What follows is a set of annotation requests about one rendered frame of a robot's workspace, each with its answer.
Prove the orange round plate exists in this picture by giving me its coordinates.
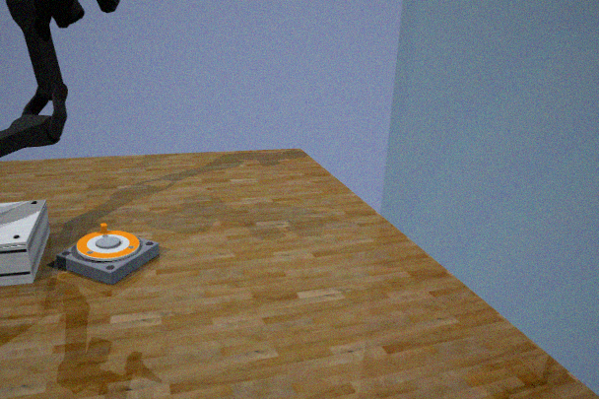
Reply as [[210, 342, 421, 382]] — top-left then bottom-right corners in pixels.
[[77, 223, 139, 261]]

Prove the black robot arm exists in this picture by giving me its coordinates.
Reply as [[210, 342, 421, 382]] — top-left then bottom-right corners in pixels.
[[0, 0, 85, 158]]

